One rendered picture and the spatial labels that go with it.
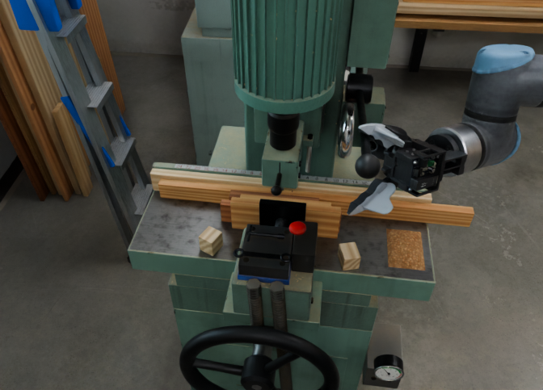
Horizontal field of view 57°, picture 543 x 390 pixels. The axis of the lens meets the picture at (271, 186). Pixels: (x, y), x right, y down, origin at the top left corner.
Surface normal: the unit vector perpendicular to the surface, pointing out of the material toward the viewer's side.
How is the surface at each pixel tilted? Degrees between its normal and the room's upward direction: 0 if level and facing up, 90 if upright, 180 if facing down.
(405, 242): 2
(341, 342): 90
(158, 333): 1
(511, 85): 72
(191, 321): 90
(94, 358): 0
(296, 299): 90
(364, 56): 90
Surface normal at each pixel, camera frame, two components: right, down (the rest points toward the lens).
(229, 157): 0.00, -0.73
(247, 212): -0.13, 0.67
